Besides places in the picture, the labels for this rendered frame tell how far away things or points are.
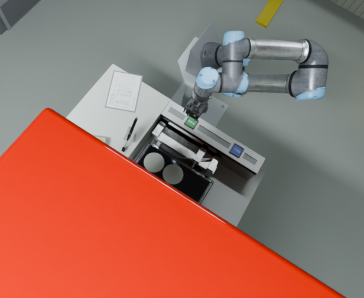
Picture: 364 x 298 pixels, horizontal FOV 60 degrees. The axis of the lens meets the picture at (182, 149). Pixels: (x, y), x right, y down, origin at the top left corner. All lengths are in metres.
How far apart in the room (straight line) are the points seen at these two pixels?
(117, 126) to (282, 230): 1.59
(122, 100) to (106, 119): 0.13
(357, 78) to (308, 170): 1.12
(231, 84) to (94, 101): 0.70
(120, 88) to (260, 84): 0.67
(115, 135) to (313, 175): 1.82
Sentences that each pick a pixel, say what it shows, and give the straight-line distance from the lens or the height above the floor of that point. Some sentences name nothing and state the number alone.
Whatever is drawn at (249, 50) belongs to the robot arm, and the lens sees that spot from 1.22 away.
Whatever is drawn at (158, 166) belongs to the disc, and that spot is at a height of 0.90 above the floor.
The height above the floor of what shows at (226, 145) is 0.96.
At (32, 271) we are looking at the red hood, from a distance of 0.56.
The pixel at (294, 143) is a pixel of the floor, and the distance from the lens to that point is 2.83.
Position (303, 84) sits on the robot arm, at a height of 1.29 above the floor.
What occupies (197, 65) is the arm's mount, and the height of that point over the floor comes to 0.93.
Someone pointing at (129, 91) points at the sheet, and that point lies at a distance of 1.59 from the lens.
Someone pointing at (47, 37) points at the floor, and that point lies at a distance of 3.08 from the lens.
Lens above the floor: 2.35
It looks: 69 degrees down
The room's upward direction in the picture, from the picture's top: 22 degrees clockwise
